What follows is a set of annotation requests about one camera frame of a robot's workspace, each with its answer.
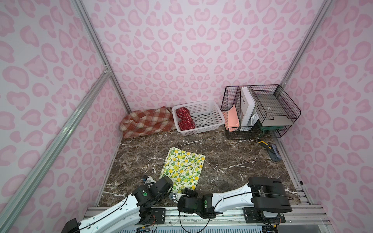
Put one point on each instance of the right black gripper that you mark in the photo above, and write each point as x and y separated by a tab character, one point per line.
189	193

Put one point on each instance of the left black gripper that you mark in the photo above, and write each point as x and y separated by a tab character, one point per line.
164	184

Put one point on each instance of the lemon print skirt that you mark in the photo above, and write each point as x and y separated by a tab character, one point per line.
183	168

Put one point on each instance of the red polka dot skirt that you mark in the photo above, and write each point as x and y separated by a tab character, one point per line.
186	122

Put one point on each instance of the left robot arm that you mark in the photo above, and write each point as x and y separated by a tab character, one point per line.
134	209

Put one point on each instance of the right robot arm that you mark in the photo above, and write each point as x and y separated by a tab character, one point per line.
266	195

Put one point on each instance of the red plaid skirt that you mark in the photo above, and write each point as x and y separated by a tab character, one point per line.
147	122

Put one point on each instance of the white plastic basket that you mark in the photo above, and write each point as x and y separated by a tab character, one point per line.
206	116

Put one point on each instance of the pink folder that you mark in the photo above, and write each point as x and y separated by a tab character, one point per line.
233	122

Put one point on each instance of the yellow black utility knife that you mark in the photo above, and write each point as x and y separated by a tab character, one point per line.
271	149

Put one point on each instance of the white book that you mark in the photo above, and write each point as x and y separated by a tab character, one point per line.
246	107

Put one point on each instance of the grey paper tray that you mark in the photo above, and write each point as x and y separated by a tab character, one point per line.
274	111

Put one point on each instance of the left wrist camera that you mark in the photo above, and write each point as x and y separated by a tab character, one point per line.
148	180

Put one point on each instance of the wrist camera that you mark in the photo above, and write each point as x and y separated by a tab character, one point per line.
148	180
175	197

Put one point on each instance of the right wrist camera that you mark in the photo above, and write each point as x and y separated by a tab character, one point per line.
175	197

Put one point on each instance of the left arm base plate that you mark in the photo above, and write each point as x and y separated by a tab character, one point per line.
151	215

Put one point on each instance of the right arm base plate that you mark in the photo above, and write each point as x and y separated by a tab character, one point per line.
253	215

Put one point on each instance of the black wire desk organizer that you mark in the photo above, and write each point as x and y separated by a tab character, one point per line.
254	111

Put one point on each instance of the aluminium frame rail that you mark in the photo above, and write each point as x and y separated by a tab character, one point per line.
302	219

